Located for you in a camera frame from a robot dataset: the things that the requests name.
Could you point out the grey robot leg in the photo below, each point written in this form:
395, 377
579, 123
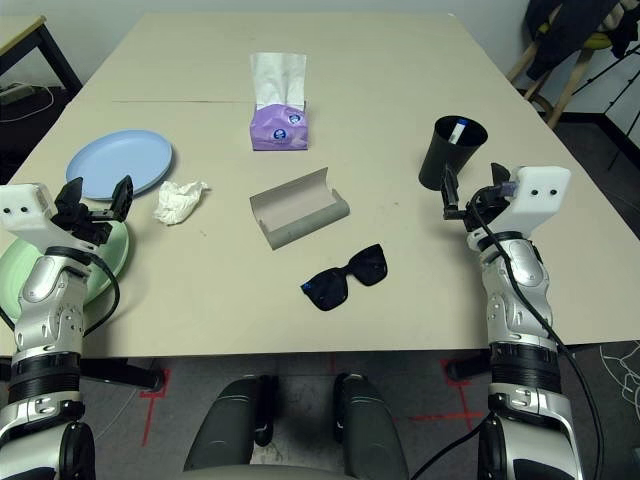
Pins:
225, 425
370, 430

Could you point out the blue plastic plate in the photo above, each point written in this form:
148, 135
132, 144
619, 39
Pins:
120, 160

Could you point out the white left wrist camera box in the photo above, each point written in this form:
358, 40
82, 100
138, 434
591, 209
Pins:
22, 210

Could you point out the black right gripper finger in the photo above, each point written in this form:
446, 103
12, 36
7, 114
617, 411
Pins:
500, 176
450, 192

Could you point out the white tissue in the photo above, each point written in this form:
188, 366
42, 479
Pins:
175, 202

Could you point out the white pen blue cap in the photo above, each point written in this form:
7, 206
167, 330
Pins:
457, 132

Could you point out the red floor tape mark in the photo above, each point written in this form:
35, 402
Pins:
149, 415

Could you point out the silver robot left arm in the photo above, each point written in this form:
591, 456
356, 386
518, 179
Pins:
47, 300

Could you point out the grey robot right leg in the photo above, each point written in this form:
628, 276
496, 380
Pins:
370, 430

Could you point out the purple tissue pack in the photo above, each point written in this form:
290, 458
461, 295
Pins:
277, 130

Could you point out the wooden stool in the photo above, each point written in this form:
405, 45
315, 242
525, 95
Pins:
570, 85

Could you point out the grey robot left leg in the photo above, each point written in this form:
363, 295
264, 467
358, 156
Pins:
225, 425

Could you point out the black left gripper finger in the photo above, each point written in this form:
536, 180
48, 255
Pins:
123, 197
70, 194

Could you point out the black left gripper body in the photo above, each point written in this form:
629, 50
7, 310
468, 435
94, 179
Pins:
85, 225

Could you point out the grey power strip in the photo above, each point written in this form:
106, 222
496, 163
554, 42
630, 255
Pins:
15, 92

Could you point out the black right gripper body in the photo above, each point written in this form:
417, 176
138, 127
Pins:
482, 207

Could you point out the grey robot torso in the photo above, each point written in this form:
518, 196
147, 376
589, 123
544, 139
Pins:
260, 475

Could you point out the black cup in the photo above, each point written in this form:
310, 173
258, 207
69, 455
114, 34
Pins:
440, 160

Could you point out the black table foot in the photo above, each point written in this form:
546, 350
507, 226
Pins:
465, 369
125, 372

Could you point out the black sunglasses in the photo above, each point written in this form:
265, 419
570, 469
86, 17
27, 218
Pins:
370, 265

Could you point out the wooden side table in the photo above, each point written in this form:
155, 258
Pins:
61, 59

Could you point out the dark jacket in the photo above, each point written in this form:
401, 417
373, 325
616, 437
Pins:
555, 30

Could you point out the green plastic plate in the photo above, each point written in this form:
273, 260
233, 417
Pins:
112, 250

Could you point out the grey glasses case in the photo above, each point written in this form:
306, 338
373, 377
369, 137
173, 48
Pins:
295, 207

